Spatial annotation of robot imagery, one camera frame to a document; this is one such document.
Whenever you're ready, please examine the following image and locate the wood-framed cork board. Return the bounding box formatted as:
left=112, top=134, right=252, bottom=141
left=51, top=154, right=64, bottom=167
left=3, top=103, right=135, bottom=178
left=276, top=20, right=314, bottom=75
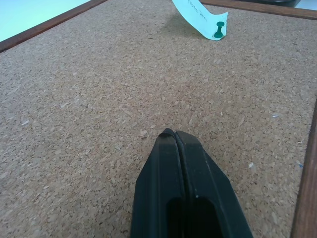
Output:
left=0, top=0, right=317, bottom=238

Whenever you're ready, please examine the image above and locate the green pushpin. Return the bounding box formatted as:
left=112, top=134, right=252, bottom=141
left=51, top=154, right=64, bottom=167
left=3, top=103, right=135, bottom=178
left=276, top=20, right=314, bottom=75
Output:
left=213, top=21, right=225, bottom=39

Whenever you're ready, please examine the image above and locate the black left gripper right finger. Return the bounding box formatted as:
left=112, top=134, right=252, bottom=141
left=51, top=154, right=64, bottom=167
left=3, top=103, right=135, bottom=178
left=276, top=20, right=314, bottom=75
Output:
left=174, top=130, right=254, bottom=238

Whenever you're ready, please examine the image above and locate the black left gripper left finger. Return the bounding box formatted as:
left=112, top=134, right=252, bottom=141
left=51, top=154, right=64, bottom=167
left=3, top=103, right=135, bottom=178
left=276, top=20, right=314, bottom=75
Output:
left=130, top=127, right=187, bottom=238

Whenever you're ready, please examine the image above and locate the green paper note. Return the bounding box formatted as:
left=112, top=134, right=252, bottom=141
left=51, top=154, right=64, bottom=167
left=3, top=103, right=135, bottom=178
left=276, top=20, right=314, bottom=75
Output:
left=171, top=0, right=229, bottom=41

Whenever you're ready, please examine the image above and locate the dark tray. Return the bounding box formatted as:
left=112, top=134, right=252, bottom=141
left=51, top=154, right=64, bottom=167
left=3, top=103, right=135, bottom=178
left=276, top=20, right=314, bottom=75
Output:
left=252, top=0, right=301, bottom=4

